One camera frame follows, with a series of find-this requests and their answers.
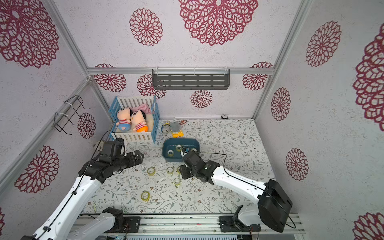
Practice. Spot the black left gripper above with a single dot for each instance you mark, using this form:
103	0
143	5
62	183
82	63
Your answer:
132	161

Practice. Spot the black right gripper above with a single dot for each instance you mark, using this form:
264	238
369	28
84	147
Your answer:
186	172

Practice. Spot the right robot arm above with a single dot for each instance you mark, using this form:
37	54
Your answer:
271	205

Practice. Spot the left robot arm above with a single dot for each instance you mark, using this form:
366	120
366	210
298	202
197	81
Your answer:
112	160

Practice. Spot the green patterned tape roll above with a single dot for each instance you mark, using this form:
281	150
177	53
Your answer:
177	181

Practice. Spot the large yellow tape roll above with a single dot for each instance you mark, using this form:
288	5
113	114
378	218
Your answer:
151	171

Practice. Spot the teal plastic storage box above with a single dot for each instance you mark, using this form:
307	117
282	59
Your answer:
175	148

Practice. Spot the white and blue toy crib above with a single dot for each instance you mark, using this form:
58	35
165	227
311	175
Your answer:
152	119

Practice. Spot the orange plush doll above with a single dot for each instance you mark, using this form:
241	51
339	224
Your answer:
138	120

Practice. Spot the blue plush doll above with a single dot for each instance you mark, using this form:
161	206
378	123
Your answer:
124	120

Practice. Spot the pink blanket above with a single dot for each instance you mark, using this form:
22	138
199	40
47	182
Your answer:
143	107

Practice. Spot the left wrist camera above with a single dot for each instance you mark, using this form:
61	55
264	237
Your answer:
113	149

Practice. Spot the metal base rail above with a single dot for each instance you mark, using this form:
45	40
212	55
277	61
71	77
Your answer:
200	224

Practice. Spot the black wire wall rack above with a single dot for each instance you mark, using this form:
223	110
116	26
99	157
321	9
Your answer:
62	119

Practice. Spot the grey wall shelf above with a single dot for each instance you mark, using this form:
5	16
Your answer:
191	80

